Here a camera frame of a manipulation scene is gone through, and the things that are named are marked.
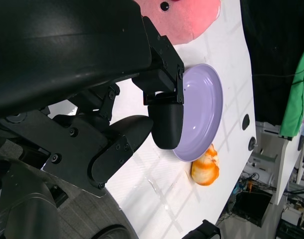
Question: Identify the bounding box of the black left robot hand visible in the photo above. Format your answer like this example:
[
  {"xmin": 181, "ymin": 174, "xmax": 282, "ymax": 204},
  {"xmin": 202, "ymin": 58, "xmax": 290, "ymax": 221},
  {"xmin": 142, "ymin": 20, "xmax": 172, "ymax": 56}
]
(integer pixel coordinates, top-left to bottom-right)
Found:
[{"xmin": 0, "ymin": 0, "xmax": 185, "ymax": 199}]

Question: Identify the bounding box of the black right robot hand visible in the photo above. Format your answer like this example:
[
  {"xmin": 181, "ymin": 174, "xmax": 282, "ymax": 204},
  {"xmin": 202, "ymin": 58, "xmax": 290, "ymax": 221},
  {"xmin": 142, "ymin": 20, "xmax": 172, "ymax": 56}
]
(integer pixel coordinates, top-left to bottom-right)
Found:
[{"xmin": 183, "ymin": 220, "xmax": 222, "ymax": 239}]

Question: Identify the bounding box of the pink plush doll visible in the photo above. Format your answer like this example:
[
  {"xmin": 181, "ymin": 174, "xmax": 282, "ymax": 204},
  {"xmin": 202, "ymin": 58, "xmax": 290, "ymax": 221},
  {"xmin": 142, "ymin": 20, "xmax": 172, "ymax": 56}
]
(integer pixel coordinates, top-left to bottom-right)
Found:
[{"xmin": 138, "ymin": 0, "xmax": 221, "ymax": 45}]

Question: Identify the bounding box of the purple plate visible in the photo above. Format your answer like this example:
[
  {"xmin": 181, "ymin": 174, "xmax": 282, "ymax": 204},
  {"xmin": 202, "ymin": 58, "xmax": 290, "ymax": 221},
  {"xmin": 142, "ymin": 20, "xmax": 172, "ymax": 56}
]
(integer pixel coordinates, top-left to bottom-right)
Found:
[{"xmin": 172, "ymin": 63, "xmax": 224, "ymax": 163}]

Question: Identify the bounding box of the black box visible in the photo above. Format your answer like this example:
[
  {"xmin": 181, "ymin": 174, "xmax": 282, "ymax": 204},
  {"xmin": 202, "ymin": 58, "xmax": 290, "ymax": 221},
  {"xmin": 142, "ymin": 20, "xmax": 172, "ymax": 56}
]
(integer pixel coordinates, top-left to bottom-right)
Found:
[{"xmin": 235, "ymin": 190, "xmax": 274, "ymax": 228}]

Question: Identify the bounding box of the orange white bread bun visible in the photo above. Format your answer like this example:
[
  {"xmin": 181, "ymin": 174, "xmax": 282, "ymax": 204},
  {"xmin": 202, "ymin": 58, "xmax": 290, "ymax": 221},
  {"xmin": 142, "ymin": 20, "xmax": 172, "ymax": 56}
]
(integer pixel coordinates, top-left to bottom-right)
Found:
[{"xmin": 190, "ymin": 143, "xmax": 221, "ymax": 186}]

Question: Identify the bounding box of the white cabinet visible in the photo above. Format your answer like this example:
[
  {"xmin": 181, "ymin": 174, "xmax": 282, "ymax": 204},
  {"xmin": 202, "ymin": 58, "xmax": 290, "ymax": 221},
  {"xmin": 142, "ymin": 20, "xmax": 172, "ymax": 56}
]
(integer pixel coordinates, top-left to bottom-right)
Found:
[{"xmin": 255, "ymin": 79, "xmax": 304, "ymax": 205}]

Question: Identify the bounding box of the black round table grommet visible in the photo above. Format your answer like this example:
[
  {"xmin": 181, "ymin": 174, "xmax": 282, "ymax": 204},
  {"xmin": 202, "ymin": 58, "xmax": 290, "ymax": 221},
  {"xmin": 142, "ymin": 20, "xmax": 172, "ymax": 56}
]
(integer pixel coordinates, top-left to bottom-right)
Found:
[{"xmin": 242, "ymin": 114, "xmax": 251, "ymax": 131}]

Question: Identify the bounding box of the green cloth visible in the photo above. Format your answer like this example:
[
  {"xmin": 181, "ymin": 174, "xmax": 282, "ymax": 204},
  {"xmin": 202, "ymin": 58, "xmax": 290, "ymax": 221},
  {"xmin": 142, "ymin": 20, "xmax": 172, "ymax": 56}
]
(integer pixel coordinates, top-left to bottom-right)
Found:
[{"xmin": 278, "ymin": 46, "xmax": 304, "ymax": 140}]

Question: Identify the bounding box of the dark grey robot body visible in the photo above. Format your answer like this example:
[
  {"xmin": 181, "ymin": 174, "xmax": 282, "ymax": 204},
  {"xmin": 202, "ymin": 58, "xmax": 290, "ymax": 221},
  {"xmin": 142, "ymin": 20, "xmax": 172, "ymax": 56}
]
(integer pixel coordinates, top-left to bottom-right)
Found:
[{"xmin": 0, "ymin": 178, "xmax": 138, "ymax": 239}]

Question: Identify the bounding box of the black backdrop curtain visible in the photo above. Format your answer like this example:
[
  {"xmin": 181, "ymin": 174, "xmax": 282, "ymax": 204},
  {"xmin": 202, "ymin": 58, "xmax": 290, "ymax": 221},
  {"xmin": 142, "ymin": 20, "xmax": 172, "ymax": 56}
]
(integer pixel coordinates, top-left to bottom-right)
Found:
[{"xmin": 240, "ymin": 0, "xmax": 304, "ymax": 126}]

